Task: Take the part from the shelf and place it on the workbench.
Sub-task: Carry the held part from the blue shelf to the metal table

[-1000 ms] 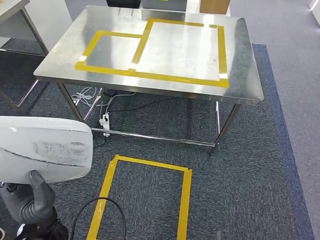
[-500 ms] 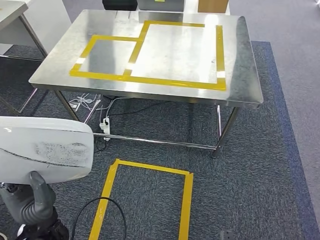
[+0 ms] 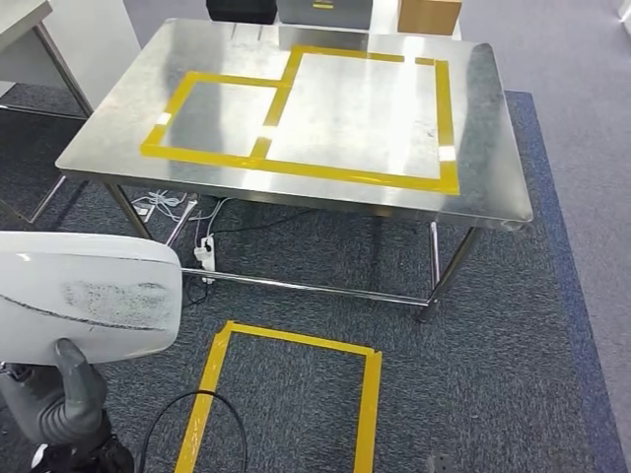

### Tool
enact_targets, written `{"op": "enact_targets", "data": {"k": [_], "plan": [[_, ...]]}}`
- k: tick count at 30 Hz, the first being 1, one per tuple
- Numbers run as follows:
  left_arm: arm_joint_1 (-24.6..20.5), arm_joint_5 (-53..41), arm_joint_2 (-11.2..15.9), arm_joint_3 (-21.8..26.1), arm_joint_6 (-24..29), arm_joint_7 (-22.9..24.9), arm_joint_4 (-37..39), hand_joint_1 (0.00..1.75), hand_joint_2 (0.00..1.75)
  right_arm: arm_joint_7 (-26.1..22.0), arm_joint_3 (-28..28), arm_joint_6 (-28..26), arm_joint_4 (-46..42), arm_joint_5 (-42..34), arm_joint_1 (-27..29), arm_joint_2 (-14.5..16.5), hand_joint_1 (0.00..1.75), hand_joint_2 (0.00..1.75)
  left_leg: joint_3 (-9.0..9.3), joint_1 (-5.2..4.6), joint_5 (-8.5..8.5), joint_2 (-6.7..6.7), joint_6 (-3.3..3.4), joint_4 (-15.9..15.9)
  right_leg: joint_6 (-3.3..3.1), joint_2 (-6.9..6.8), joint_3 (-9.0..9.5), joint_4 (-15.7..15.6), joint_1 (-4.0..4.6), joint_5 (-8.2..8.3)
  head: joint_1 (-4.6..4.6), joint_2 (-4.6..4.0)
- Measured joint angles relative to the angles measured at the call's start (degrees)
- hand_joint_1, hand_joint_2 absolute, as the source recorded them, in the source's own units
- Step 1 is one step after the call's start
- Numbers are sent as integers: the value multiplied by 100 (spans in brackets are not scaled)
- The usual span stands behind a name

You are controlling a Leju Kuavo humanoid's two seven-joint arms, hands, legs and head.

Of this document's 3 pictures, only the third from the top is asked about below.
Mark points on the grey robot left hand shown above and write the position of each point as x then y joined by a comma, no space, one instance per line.
29,398

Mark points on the white plastic car part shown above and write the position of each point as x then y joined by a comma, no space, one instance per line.
98,274

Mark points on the steel workbench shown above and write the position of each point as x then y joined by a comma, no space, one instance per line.
20,16
468,130

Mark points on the white power strip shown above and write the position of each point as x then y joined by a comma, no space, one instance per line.
204,258

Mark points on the white partition panel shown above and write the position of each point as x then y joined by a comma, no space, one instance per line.
98,39

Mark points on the yellow floor tape square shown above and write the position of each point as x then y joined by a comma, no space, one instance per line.
367,418

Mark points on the black box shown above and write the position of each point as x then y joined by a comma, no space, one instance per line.
241,10

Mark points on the grey metal box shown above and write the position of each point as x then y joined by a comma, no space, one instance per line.
345,16

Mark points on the brown cardboard box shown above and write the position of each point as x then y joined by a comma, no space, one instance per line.
429,16

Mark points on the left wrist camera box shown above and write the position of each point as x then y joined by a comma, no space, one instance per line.
98,460

